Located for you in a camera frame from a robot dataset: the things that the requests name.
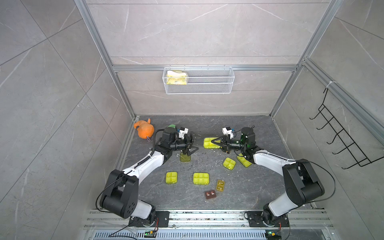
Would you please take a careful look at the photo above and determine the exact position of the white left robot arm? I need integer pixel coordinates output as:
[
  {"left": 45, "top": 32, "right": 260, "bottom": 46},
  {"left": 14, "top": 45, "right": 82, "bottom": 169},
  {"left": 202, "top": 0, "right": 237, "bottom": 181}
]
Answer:
[{"left": 95, "top": 125, "right": 199, "bottom": 224}]

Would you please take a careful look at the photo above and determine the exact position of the orange plush toy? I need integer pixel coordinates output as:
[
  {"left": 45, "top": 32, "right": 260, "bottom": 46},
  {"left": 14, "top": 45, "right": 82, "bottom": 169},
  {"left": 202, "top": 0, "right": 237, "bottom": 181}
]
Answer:
[{"left": 134, "top": 119, "right": 155, "bottom": 142}]

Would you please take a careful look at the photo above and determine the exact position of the white wire wall basket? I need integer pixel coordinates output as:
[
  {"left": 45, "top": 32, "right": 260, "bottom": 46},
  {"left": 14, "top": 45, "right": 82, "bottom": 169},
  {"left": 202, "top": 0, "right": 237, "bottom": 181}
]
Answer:
[{"left": 162, "top": 67, "right": 235, "bottom": 95}]

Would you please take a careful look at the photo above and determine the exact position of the large green six-cell pillbox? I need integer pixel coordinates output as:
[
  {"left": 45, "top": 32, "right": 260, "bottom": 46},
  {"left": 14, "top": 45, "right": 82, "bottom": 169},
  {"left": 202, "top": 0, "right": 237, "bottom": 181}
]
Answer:
[{"left": 193, "top": 173, "right": 210, "bottom": 186}]

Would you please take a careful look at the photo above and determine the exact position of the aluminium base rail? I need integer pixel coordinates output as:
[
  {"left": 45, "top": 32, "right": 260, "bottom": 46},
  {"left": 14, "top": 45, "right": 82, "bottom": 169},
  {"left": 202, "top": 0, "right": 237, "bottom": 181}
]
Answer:
[{"left": 79, "top": 209, "right": 339, "bottom": 240}]

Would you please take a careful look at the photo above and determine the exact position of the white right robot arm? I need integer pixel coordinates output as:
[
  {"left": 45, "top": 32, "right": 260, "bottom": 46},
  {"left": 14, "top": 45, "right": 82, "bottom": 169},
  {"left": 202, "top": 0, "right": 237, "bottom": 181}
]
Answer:
[{"left": 211, "top": 127, "right": 325, "bottom": 225}]

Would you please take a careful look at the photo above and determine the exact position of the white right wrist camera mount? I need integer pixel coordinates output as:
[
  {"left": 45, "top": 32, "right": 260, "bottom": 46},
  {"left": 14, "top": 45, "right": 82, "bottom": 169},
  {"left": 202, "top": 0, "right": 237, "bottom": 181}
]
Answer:
[{"left": 222, "top": 127, "right": 235, "bottom": 139}]

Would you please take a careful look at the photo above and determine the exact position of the small green pillbox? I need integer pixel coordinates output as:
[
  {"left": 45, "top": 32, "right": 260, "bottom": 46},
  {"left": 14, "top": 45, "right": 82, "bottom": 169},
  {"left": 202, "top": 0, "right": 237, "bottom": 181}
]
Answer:
[
  {"left": 223, "top": 158, "right": 236, "bottom": 171},
  {"left": 180, "top": 153, "right": 192, "bottom": 163},
  {"left": 165, "top": 172, "right": 178, "bottom": 184}
]

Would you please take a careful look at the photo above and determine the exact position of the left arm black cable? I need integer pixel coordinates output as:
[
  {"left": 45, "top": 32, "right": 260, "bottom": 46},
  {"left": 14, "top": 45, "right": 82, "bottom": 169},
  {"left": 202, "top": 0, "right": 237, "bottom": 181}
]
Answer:
[{"left": 95, "top": 128, "right": 166, "bottom": 214}]

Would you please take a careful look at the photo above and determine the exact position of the black wall hook rack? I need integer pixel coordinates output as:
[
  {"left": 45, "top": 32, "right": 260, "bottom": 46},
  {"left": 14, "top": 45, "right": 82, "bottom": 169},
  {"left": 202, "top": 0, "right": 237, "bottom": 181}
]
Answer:
[{"left": 310, "top": 88, "right": 384, "bottom": 170}]

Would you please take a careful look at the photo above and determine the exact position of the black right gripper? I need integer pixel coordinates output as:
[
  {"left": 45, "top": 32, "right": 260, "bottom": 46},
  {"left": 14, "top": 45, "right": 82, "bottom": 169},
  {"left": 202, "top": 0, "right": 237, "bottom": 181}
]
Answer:
[{"left": 211, "top": 135, "right": 247, "bottom": 154}]

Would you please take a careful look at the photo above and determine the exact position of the brown small pillbox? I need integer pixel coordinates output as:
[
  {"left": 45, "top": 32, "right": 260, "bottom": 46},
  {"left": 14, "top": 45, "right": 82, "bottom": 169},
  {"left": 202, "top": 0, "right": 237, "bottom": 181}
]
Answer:
[{"left": 204, "top": 190, "right": 217, "bottom": 200}]

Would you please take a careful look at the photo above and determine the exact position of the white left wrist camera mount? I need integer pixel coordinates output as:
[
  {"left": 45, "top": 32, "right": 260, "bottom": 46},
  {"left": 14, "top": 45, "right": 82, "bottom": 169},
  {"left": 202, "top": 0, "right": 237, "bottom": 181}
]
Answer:
[{"left": 178, "top": 127, "right": 189, "bottom": 139}]

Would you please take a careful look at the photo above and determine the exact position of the yellow packet in basket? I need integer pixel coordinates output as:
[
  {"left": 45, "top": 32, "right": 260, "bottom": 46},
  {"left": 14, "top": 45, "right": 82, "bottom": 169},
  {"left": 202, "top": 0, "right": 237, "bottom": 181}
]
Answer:
[{"left": 166, "top": 70, "right": 189, "bottom": 85}]

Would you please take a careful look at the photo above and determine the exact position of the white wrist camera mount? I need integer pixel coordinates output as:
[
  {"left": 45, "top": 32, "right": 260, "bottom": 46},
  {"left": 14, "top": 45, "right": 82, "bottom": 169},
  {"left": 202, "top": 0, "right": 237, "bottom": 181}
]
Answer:
[
  {"left": 178, "top": 127, "right": 189, "bottom": 139},
  {"left": 222, "top": 127, "right": 235, "bottom": 139}
]

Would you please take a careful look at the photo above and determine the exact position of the yellow small pillbox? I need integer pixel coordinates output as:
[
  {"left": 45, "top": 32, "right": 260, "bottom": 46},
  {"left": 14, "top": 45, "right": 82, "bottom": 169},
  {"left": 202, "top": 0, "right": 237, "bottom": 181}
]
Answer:
[{"left": 216, "top": 180, "right": 225, "bottom": 192}]

